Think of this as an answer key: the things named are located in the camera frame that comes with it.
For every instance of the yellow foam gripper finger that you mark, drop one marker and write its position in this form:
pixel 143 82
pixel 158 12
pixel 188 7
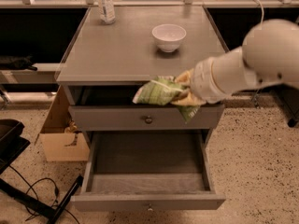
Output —
pixel 184 78
pixel 187 98

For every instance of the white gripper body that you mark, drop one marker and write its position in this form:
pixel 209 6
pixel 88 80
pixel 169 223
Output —
pixel 202 80

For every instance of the green jalapeno chip bag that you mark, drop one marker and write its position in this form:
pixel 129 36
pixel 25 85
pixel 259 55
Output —
pixel 161 91

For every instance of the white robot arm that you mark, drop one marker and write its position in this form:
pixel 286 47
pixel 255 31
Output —
pixel 269 56

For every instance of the round top drawer knob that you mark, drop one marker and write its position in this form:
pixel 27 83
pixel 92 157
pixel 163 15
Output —
pixel 148 119

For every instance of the grey drawer cabinet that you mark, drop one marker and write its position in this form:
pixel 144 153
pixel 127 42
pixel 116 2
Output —
pixel 107 60

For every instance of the grey open middle drawer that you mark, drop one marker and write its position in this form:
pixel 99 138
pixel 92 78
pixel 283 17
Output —
pixel 127 171

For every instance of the grey top drawer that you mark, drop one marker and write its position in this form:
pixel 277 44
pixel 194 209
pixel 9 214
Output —
pixel 131 117

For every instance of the white ceramic bowl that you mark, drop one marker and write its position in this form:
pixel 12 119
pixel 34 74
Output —
pixel 168 37

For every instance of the clear plastic water bottle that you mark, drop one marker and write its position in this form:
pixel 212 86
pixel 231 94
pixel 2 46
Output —
pixel 107 11

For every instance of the open cardboard box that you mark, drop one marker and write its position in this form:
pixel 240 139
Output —
pixel 60 138

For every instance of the black object on shelf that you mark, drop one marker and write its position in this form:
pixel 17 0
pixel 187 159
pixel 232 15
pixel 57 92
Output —
pixel 16 63

